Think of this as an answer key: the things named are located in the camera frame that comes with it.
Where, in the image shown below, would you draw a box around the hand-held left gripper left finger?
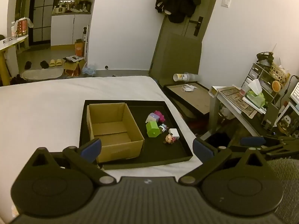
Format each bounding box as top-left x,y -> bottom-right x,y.
28,138 -> 116,187

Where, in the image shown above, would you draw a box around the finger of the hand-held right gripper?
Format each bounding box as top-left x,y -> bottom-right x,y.
240,136 -> 299,156

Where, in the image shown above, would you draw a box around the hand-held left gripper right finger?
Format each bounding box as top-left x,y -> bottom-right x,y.
179,138 -> 269,187

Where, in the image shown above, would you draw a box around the brown cardboard box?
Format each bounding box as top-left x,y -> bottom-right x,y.
86,103 -> 145,164

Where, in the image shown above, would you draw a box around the white cube toy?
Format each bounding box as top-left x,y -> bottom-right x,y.
168,128 -> 180,140

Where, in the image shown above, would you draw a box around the brown-haired doll figurine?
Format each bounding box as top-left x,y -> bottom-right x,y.
163,134 -> 177,144

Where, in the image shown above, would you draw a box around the black tray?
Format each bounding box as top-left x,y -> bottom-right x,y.
79,100 -> 194,170

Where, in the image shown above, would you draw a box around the green toy bin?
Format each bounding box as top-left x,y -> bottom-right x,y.
146,121 -> 161,138

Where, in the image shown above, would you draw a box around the pink toy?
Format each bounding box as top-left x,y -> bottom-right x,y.
153,111 -> 166,123

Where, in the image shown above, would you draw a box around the panda toy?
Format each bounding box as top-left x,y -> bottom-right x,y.
280,115 -> 292,131

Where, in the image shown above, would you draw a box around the white side table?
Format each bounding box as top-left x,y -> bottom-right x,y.
209,85 -> 267,133

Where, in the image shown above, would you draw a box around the green tissue pack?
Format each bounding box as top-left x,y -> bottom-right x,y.
245,79 -> 266,109

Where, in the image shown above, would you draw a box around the patterned table mat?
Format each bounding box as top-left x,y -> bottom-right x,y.
218,87 -> 262,118

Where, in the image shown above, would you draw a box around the grey ribbed fabric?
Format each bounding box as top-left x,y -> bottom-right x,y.
266,158 -> 299,224

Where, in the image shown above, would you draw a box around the white face mask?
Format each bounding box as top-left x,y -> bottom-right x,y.
181,84 -> 198,92

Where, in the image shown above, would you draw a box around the desk drawer organiser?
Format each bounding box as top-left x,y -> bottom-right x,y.
244,62 -> 290,98

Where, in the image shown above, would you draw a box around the woven basket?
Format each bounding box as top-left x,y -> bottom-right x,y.
271,63 -> 290,83

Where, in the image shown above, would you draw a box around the printed paper cup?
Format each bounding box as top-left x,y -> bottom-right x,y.
173,73 -> 189,82

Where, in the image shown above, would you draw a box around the blue plastic bag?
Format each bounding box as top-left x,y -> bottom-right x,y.
82,64 -> 97,76

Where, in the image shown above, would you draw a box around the open cardboard floor box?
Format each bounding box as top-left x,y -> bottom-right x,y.
63,55 -> 86,76

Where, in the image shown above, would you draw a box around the dark model figure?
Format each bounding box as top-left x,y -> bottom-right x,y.
256,51 -> 274,63

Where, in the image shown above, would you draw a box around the grey floor mat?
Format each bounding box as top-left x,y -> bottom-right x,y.
21,68 -> 64,82

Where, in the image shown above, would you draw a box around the orange paper bag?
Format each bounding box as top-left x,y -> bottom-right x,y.
75,40 -> 85,57

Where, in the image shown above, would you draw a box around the black shoes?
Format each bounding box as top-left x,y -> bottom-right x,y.
10,75 -> 26,85

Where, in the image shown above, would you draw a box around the white cabinet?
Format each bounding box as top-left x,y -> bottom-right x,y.
50,14 -> 91,46

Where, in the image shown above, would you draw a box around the yellow table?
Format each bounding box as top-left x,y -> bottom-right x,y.
0,35 -> 30,87

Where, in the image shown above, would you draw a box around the olive door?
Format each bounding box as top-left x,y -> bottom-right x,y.
149,0 -> 222,78

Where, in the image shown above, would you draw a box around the red bag with plastic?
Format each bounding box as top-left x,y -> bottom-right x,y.
12,17 -> 33,38

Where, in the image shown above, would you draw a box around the black grid sliding door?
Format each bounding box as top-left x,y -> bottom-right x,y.
30,0 -> 58,43

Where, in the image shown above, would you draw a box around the black hanging jackets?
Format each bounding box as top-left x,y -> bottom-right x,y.
155,0 -> 202,24

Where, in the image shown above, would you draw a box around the black cable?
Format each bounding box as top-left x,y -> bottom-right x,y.
283,75 -> 299,99

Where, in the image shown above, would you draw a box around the black door lock handle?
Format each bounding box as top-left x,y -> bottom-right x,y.
193,16 -> 204,36

